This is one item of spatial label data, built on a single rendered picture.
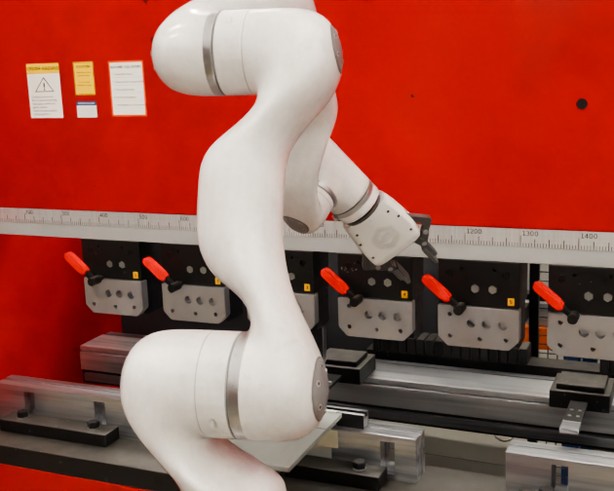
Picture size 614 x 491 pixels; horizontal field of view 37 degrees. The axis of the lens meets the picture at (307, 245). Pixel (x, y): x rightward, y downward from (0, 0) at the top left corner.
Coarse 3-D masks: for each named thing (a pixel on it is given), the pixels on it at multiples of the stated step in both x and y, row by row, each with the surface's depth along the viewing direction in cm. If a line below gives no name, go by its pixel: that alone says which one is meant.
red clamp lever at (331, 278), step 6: (324, 270) 176; (330, 270) 177; (324, 276) 176; (330, 276) 176; (336, 276) 177; (330, 282) 176; (336, 282) 176; (342, 282) 176; (336, 288) 176; (342, 288) 175; (348, 288) 176; (342, 294) 176; (348, 294) 176; (354, 294) 176; (354, 300) 174; (360, 300) 175; (354, 306) 175
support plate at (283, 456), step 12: (324, 420) 185; (336, 420) 186; (312, 432) 180; (324, 432) 180; (240, 444) 175; (252, 444) 175; (264, 444) 175; (276, 444) 174; (288, 444) 174; (300, 444) 174; (312, 444) 174; (264, 456) 170; (276, 456) 170; (288, 456) 169; (300, 456) 170; (276, 468) 166; (288, 468) 165
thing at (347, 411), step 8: (328, 408) 192; (336, 408) 191; (344, 408) 191; (352, 408) 190; (344, 416) 188; (352, 416) 188; (360, 416) 187; (336, 424) 190; (344, 424) 189; (352, 424) 188; (360, 424) 187
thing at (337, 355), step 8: (328, 352) 215; (336, 352) 215; (344, 352) 215; (352, 352) 215; (360, 352) 214; (328, 360) 210; (336, 360) 210; (344, 360) 209; (352, 360) 209; (360, 360) 210; (368, 360) 212; (328, 368) 210; (336, 368) 209; (344, 368) 208; (352, 368) 207; (360, 368) 207; (368, 368) 212; (328, 376) 208; (336, 376) 208; (344, 376) 208; (352, 376) 208; (360, 376) 207; (328, 384) 203; (360, 384) 208
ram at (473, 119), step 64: (0, 0) 197; (64, 0) 191; (128, 0) 185; (192, 0) 180; (320, 0) 169; (384, 0) 165; (448, 0) 160; (512, 0) 156; (576, 0) 152; (0, 64) 201; (64, 64) 194; (384, 64) 167; (448, 64) 163; (512, 64) 158; (576, 64) 154; (0, 128) 205; (64, 128) 198; (128, 128) 192; (192, 128) 186; (384, 128) 170; (448, 128) 165; (512, 128) 161; (576, 128) 156; (0, 192) 208; (64, 192) 201; (128, 192) 195; (192, 192) 189; (384, 192) 172; (448, 192) 167; (512, 192) 163; (576, 192) 159; (448, 256) 170; (512, 256) 165; (576, 256) 161
